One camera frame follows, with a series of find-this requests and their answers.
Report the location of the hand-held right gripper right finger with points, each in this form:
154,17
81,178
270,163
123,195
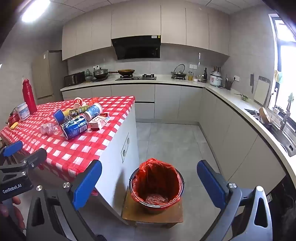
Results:
210,185

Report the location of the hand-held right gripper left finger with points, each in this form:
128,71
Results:
87,183

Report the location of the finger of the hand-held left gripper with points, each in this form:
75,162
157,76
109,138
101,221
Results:
34,158
12,148

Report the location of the clear plastic wrapper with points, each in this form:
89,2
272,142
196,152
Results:
47,128

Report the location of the large blue drink can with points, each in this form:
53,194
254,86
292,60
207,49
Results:
75,126

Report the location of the red plastic bin liner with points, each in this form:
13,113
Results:
157,183

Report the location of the black plastic bucket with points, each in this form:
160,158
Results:
159,209

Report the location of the yellow sponge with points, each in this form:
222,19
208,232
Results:
67,112

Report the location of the red white cardboard box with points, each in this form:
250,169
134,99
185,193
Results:
98,122

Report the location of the green yellow snack packet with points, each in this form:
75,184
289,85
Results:
81,109

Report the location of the red white paper cup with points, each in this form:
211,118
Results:
78,102

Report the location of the blue white paper cup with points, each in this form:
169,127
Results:
93,111

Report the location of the red plastic bag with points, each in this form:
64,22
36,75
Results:
94,100

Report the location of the person's left hand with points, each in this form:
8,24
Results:
13,213

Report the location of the small yellow object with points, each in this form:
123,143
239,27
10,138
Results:
13,125

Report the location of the small red packet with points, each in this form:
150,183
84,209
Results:
13,118

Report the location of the red checkered tablecloth table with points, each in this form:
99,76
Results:
115,166

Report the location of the red checkered tablecloth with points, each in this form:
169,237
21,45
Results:
76,148

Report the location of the white tub blue label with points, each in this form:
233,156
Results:
23,112

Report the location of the island socket panel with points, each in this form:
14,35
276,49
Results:
124,148

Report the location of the red thermos bottle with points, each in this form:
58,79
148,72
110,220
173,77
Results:
29,97

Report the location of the brown cardboard under bin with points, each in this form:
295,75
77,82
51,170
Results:
138,215

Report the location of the black built-in appliance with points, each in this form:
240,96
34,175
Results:
282,208

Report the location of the beige refrigerator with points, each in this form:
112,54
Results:
46,76

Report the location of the steel kitchen sink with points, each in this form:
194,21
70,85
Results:
277,136

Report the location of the brown wooden bowl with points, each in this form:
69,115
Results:
264,114

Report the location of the grey counter base cabinets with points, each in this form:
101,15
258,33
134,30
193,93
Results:
178,102

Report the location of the green vegetable sprig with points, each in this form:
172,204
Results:
242,96

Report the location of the chrome kitchen faucet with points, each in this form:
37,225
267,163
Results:
285,118

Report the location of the green ceramic jar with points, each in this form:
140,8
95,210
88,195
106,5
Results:
88,73

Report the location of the dark utensil holder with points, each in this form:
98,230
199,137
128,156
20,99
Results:
228,85

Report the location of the white rice cooker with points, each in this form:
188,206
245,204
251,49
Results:
215,80

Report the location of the beige cutting board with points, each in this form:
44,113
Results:
261,91

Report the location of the small seasoning jar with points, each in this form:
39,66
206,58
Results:
196,79

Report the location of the grey pot with lid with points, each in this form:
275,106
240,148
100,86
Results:
100,73

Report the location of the dark glass bottle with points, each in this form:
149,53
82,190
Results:
205,75

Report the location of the yellow oil bottle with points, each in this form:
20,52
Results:
190,77

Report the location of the black cleaver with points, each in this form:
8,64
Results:
252,80

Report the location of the pan with glass lid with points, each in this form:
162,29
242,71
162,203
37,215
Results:
178,74

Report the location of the chopstick holder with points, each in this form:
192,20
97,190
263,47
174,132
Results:
216,69

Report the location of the black gas stove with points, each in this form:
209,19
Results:
138,78

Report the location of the black wok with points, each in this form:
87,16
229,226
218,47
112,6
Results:
126,72

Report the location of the hanging teal sponge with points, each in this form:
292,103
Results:
278,76

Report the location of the ceiling light panel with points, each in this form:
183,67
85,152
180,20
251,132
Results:
35,10

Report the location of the black range hood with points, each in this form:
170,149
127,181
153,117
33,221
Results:
136,47

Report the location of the kitchen window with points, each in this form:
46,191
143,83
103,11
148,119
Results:
284,60

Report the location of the beige upper cabinets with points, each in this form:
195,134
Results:
173,25

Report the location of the clear wall hook strip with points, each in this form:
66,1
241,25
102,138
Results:
199,59

